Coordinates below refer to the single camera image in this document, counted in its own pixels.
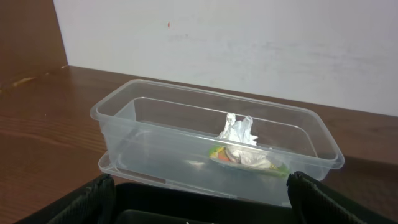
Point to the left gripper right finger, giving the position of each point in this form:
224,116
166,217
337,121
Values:
314,202

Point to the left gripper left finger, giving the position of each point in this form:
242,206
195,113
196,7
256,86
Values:
90,203

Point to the white tissue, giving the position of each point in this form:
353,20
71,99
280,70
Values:
240,131

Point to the yellow green snack wrapper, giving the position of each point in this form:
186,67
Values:
222,156

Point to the black plastic tray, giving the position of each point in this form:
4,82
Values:
160,205

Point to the clear plastic bin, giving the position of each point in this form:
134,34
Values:
161,134

